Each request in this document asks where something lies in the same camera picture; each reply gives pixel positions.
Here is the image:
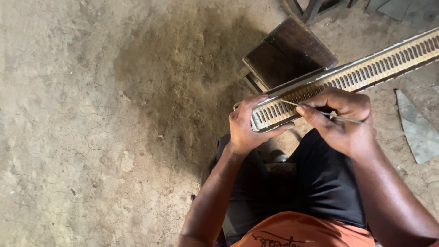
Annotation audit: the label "person's orange shirt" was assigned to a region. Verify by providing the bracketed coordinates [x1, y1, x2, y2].
[230, 211, 375, 247]

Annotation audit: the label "pile of grey metal sheets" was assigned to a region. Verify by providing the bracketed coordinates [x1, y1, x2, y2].
[364, 0, 439, 30]

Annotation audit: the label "thin metal rod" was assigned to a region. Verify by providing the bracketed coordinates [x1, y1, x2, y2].
[281, 99, 372, 126]

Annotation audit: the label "dark wooden stool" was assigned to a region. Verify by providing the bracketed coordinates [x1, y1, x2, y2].
[239, 14, 339, 94]

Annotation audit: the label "long slotted metal grille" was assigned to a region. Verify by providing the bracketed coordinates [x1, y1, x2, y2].
[233, 27, 439, 134]

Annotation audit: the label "person's black shorts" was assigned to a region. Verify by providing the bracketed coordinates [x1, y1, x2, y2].
[201, 128, 367, 246]

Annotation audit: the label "grey metal sheet scrap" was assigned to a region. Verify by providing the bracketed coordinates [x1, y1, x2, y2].
[395, 89, 439, 164]

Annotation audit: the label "person's right hand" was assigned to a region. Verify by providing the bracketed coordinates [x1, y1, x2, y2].
[296, 87, 377, 159]

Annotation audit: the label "person's left hand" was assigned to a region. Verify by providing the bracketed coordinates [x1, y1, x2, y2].
[228, 94, 295, 156]

